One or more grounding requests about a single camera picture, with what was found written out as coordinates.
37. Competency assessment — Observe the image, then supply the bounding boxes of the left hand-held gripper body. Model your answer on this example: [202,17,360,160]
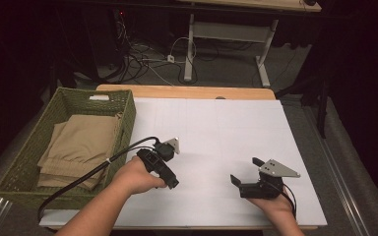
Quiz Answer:
[136,137,181,185]

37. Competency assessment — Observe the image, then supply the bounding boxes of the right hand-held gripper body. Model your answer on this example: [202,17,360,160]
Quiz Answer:
[238,158,301,200]

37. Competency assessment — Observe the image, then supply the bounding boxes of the khaki pants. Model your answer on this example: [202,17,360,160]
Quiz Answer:
[36,113,124,192]

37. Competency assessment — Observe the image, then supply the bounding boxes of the green woven basket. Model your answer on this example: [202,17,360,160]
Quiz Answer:
[0,87,137,211]

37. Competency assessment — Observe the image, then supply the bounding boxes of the person's right hand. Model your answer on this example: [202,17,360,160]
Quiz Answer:
[245,192,297,221]

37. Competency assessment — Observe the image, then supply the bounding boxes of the person's left hand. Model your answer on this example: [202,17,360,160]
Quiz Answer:
[111,155,169,197]

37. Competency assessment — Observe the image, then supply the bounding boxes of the white table board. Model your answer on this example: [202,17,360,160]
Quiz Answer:
[38,97,328,228]

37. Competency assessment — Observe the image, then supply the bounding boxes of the black stand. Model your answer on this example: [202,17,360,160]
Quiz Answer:
[275,74,331,139]

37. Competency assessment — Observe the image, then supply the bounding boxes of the white-framed desk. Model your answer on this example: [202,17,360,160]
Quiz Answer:
[176,0,323,89]

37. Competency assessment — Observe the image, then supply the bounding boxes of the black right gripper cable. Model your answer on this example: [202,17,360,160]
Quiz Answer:
[281,183,298,220]

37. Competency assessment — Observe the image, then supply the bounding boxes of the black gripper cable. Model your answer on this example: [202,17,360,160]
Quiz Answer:
[37,136,161,223]
[281,183,298,220]

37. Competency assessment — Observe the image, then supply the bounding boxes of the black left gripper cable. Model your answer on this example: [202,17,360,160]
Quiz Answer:
[37,136,161,223]

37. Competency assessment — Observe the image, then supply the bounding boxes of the long metal floor rail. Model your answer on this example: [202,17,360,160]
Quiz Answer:
[303,106,372,236]

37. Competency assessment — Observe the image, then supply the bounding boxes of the tangle of black floor cables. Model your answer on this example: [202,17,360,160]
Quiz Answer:
[109,9,221,85]

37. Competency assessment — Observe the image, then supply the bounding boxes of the white floor cable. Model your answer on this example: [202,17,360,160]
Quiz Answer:
[169,36,198,65]

